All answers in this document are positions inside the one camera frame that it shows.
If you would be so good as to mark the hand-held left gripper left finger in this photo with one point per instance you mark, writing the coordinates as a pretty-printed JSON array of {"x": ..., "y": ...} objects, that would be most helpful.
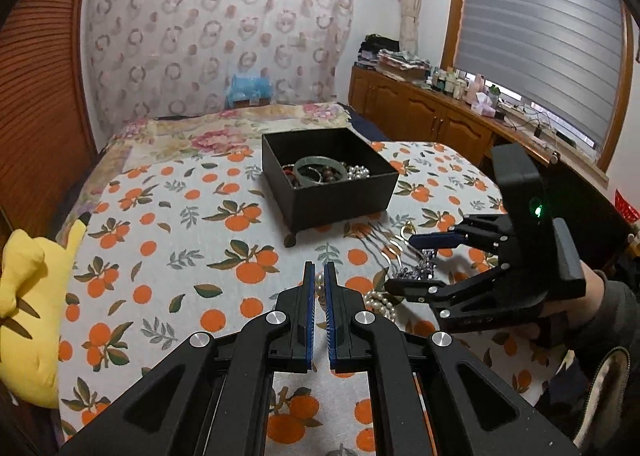
[{"x": 310, "y": 306}]

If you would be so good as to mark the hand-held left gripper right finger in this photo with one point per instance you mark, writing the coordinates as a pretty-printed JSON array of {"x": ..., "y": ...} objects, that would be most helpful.
[{"x": 331, "y": 306}]

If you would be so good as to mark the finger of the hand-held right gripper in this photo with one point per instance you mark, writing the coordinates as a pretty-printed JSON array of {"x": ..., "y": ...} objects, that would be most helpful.
[
  {"x": 435, "y": 238},
  {"x": 425, "y": 288}
]

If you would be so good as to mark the silver ornate pendant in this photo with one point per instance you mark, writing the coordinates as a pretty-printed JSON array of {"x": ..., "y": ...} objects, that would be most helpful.
[{"x": 422, "y": 256}]

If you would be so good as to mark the silver wavy hair comb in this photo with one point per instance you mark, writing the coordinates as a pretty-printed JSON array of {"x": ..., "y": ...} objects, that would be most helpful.
[{"x": 387, "y": 251}]

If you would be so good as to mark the black footed jewelry box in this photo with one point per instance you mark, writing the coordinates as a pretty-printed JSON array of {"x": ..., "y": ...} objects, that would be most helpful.
[{"x": 340, "y": 206}]

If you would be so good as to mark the green jade bangle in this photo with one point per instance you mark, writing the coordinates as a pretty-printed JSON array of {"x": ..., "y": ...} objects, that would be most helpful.
[{"x": 306, "y": 177}]

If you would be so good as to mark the person's right forearm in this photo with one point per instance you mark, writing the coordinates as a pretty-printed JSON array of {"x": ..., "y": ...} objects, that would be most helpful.
[{"x": 600, "y": 376}]

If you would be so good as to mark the person's right hand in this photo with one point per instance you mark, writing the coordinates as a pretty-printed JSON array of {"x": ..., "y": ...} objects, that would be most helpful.
[{"x": 594, "y": 288}]

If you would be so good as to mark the red patterned bag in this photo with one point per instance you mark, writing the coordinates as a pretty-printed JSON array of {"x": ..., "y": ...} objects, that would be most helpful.
[{"x": 625, "y": 206}]

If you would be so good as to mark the white power strip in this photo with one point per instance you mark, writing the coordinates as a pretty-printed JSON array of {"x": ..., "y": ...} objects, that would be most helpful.
[{"x": 525, "y": 121}]

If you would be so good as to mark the wooden side cabinet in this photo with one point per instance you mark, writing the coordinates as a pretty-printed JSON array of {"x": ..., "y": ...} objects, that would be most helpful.
[{"x": 425, "y": 111}]

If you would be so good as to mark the dark blue bed sheet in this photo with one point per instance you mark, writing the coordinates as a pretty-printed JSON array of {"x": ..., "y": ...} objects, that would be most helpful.
[{"x": 367, "y": 126}]

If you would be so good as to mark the pink tissue box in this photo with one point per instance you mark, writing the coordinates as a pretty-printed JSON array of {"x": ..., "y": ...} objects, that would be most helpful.
[{"x": 482, "y": 104}]

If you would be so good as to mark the green capped bottle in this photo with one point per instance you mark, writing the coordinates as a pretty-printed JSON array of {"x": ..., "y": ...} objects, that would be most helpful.
[{"x": 494, "y": 96}]

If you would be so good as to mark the orange fruit print cloth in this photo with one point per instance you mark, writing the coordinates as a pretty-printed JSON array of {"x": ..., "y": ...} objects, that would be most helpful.
[{"x": 175, "y": 236}]

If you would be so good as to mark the row of cosmetic bottles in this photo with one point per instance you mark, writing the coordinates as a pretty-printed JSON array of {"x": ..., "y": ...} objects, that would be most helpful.
[{"x": 450, "y": 84}]

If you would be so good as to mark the pink bottle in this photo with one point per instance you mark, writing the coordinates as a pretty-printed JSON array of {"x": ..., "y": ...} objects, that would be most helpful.
[{"x": 476, "y": 86}]

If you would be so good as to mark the stack of folded fabrics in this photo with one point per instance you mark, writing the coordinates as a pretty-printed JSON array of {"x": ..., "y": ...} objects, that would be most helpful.
[{"x": 402, "y": 64}]

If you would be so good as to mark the pile of dark clothes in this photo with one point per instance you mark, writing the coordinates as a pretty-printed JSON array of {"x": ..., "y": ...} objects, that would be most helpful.
[{"x": 375, "y": 49}]

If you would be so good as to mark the grey striped window blind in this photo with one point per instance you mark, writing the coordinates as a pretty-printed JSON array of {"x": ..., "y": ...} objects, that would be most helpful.
[{"x": 540, "y": 36}]

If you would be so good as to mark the floral bedspread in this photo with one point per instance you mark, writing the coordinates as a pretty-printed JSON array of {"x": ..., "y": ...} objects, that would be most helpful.
[{"x": 200, "y": 134}]

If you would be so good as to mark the blue plush toy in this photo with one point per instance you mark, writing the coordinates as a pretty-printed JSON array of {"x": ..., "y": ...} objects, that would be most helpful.
[{"x": 250, "y": 89}]

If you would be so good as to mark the yellow plush toy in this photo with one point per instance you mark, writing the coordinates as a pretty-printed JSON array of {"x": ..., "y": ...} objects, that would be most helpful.
[{"x": 25, "y": 311}]

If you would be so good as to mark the wooden louvered wardrobe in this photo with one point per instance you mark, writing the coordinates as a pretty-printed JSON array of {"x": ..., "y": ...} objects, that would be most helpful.
[{"x": 45, "y": 86}]

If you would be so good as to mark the wooden window frame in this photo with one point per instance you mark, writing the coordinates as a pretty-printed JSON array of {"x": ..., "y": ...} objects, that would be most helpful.
[{"x": 454, "y": 11}]

